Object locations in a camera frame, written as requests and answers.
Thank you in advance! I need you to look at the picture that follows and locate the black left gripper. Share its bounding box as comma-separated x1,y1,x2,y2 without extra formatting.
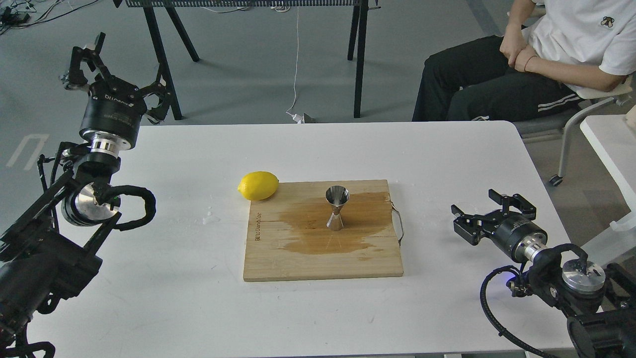
60,32,175,151

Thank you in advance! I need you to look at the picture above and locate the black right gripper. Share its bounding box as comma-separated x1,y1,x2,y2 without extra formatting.
451,189,548,264

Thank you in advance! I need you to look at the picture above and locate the steel double jigger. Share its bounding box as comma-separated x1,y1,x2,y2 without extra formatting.
325,185,350,231

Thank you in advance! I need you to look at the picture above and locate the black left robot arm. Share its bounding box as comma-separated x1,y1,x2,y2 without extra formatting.
0,33,173,358

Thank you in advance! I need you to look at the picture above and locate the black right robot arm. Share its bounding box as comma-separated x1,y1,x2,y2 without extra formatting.
451,189,636,358

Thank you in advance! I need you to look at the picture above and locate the grey office chair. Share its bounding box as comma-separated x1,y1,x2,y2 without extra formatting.
513,75,633,186

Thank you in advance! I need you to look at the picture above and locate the white side table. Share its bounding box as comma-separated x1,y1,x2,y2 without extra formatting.
576,107,636,269

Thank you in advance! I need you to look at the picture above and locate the yellow lemon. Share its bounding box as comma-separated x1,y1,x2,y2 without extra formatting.
237,172,279,201

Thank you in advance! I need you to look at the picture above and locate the seated person white shirt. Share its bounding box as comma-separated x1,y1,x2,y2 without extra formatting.
412,0,636,122

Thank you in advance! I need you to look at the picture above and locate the wooden cutting board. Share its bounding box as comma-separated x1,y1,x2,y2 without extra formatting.
243,179,403,282

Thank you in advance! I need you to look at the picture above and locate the black metal frame table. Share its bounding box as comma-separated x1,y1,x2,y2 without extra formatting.
112,0,381,121

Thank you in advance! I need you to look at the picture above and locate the white power cable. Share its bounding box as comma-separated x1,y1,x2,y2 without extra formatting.
286,6,316,124

